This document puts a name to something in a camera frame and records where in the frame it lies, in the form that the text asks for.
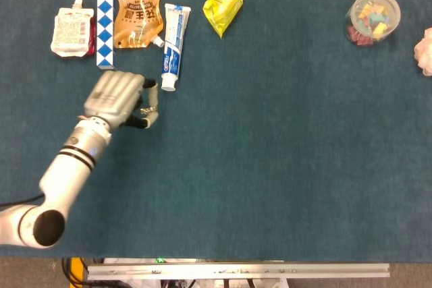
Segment white spout pouch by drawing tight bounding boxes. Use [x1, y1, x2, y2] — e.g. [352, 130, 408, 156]
[50, 0, 95, 57]

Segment blue white toothpaste tube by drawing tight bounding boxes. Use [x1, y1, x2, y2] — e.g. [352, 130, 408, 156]
[160, 3, 192, 92]

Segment dark red packet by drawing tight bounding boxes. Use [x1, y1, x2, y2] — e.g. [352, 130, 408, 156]
[86, 16, 97, 57]

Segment blue white snake cube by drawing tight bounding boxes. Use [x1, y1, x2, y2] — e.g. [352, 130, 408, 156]
[95, 0, 118, 71]

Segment clear jar of binder clips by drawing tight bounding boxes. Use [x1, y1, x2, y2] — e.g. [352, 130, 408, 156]
[344, 0, 402, 49]

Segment orange spout pouch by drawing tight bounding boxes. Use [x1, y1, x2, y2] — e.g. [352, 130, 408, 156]
[113, 0, 166, 49]

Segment pink bath pouf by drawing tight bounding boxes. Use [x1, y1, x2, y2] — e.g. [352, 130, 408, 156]
[413, 27, 432, 77]

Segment yellow frame part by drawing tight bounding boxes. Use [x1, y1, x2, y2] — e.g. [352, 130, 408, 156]
[70, 257, 88, 286]

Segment yellow snack bag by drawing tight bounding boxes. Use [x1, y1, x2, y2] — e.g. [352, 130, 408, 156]
[202, 0, 246, 39]

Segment black cable bundle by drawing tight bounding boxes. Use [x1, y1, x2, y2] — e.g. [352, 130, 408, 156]
[61, 257, 89, 288]

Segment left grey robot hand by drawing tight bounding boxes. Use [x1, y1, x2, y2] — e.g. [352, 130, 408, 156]
[82, 70, 159, 130]

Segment aluminium profile rail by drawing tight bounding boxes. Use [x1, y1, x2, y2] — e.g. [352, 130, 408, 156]
[86, 262, 391, 281]

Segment teal felt table cover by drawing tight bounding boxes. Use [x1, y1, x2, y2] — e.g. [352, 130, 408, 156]
[0, 0, 432, 264]

